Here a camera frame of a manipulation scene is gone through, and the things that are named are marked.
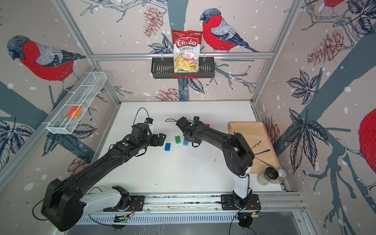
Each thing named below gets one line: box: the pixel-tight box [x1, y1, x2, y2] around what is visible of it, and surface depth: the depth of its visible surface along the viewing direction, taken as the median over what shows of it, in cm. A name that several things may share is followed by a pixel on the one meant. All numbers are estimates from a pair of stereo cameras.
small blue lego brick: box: [164, 142, 171, 152], surface depth 94 cm
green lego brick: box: [174, 135, 181, 144], surface depth 100 cm
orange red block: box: [66, 105, 85, 119], surface depth 73 cm
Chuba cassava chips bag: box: [172, 29, 204, 73], surface depth 87 cm
